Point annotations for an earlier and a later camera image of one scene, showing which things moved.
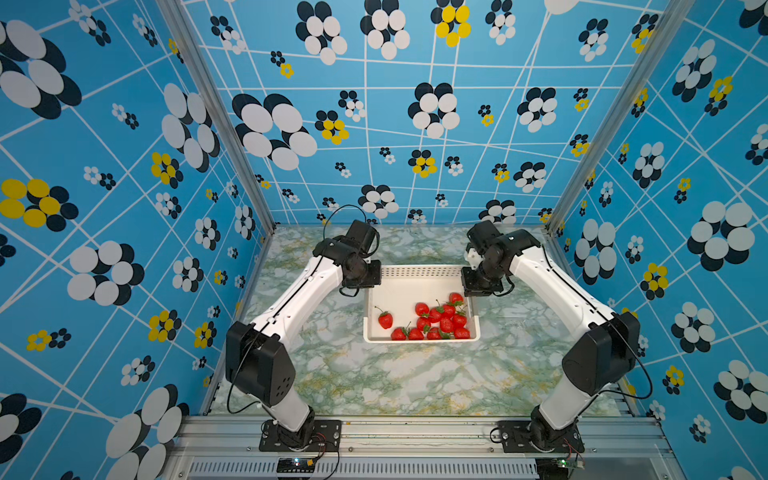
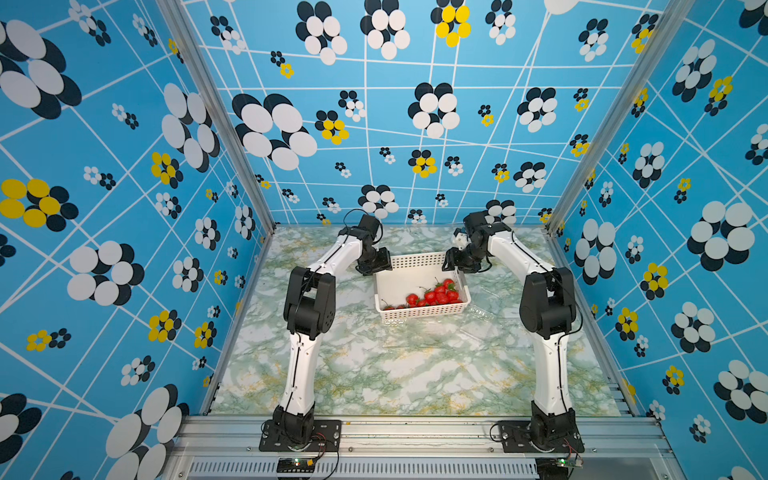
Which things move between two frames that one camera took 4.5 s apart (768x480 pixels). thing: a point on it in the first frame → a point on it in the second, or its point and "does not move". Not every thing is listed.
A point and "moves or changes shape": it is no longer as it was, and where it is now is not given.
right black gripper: [469, 289] → [451, 259]
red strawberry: [385, 319] → [411, 299]
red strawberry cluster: [439, 324] → [438, 296]
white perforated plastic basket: [392, 305] moves or changes shape
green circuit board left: [295, 465] does not move
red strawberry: [461, 333] → [453, 297]
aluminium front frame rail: [423, 448] does not move
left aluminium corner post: [185, 35] does not move
